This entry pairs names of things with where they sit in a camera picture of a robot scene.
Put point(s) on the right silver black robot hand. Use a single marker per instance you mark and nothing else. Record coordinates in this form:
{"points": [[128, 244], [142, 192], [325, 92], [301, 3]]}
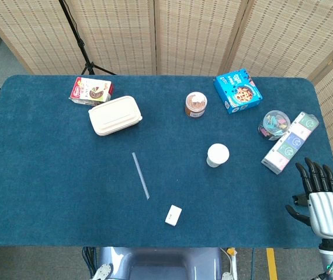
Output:
{"points": [[327, 210]]}

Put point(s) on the clear plastic straw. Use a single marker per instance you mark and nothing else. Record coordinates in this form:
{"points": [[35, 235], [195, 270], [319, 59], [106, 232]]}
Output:
{"points": [[140, 175]]}

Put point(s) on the white paper cup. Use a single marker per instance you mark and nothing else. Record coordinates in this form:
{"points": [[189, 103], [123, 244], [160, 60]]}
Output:
{"points": [[218, 154]]}

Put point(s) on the clear jar of binder clips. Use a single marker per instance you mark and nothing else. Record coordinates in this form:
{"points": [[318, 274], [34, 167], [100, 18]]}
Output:
{"points": [[274, 124]]}

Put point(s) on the blue cookie box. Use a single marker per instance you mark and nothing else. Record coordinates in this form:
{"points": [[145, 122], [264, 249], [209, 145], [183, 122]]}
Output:
{"points": [[238, 91]]}

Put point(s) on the small white cardboard box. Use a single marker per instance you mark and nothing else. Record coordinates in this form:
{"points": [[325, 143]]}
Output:
{"points": [[173, 215]]}

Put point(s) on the brown jar with clear lid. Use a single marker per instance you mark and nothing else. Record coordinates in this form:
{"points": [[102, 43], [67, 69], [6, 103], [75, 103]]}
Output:
{"points": [[196, 103]]}

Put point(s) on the blue-grey robot torso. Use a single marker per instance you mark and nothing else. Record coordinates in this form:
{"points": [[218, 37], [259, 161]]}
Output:
{"points": [[160, 264]]}

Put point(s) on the bamboo folding screen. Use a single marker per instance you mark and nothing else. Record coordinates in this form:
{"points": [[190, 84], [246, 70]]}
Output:
{"points": [[198, 32]]}

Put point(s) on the beige lidded lunch box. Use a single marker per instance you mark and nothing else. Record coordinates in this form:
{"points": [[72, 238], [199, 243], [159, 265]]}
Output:
{"points": [[114, 114]]}

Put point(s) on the blue table mat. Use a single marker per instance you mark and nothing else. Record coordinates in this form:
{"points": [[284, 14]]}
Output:
{"points": [[67, 186]]}

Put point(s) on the red white snack box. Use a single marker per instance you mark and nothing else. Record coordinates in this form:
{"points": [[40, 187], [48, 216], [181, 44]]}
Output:
{"points": [[90, 91]]}

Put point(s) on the black tripod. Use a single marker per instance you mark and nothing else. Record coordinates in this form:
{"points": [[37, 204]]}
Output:
{"points": [[80, 41]]}

